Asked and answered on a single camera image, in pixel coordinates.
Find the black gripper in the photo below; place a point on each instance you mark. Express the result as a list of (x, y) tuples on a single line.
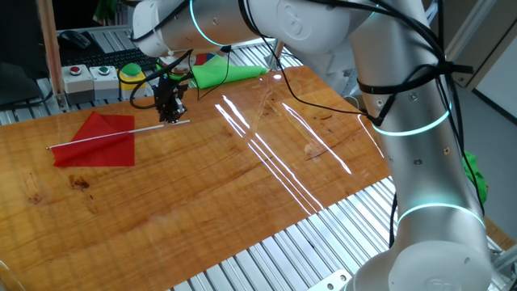
[(171, 87)]

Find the red flag with white stick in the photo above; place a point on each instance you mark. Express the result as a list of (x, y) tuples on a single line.
[(105, 149)]

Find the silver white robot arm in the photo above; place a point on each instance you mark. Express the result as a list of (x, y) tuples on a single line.
[(424, 161)]

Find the red and blue flag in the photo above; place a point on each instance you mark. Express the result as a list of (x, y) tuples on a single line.
[(204, 58)]

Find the yellow box green mushroom button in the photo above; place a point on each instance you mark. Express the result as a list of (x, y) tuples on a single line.
[(133, 83)]

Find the green cloth on rollers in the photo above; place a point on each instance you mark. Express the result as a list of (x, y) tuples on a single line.
[(226, 72)]

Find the grey box with green button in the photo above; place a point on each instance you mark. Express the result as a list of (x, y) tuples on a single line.
[(105, 85)]

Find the black keyboard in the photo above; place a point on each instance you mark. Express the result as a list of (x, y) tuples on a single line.
[(105, 58)]

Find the wood grain table mat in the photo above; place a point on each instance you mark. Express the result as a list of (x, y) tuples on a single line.
[(161, 194)]

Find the grey box with red button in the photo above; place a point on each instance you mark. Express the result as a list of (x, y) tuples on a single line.
[(78, 87)]

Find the black computer mouse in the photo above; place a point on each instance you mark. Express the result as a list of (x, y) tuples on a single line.
[(74, 39)]

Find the hanging green cloth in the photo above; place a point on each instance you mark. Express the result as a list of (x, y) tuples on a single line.
[(104, 8)]

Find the black monitor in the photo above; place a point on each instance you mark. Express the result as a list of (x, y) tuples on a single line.
[(20, 40)]

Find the crumpled green cloth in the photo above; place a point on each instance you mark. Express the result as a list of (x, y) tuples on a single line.
[(474, 178)]

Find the brown wooden cabinet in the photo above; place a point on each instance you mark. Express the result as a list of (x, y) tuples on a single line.
[(493, 52)]

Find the copper coloured frame post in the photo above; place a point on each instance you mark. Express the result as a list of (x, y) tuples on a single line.
[(50, 48)]

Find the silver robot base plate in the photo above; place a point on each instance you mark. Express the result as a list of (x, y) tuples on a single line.
[(331, 283)]

